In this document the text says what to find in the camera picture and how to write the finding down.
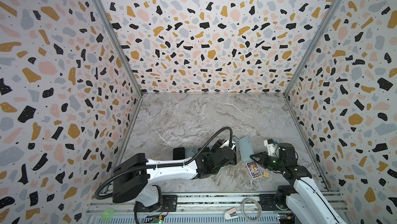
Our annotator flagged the green tape roll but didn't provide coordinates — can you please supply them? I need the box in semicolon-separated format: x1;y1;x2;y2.
101;208;114;222

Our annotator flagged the black phone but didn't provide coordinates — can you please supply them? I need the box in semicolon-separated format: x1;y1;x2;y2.
232;135;240;165

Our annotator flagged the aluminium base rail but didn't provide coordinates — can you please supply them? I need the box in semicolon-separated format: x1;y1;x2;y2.
86;192;296;224

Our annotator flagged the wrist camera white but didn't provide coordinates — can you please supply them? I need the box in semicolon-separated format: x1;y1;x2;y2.
264;139;278;156
220;140;236;150

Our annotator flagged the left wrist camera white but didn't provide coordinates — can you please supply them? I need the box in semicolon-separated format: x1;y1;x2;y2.
220;140;236;150

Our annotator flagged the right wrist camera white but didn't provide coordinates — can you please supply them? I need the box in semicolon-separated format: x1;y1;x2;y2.
264;139;278;156

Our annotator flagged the small wooden block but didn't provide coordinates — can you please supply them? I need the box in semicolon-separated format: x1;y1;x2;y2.
263;171;270;178

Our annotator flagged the black corrugated cable conduit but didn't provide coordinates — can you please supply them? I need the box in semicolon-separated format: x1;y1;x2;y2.
93;126;233;200

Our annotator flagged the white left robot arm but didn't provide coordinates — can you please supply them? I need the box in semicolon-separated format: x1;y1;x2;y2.
112;139;237;207

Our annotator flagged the pale green phone case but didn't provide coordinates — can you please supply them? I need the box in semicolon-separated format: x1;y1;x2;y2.
238;136;254;163
185;146;198;158

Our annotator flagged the aluminium corner post left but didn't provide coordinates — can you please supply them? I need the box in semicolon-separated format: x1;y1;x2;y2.
92;0;143;99

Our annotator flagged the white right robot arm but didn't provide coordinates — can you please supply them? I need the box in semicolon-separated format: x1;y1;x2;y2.
250;143;346;224

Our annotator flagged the aluminium corner post right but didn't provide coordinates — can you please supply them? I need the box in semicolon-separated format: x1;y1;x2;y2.
283;0;342;99

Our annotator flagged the aluminium corner post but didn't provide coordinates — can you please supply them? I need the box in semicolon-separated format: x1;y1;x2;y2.
92;0;143;99
283;0;342;99

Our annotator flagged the purple playing card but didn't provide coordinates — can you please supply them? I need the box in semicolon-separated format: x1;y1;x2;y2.
246;161;263;179

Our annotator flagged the white pink stapler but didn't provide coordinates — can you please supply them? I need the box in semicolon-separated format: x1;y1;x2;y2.
224;207;239;220

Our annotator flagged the coiled grey cable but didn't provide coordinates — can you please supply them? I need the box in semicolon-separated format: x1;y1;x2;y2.
241;197;263;223

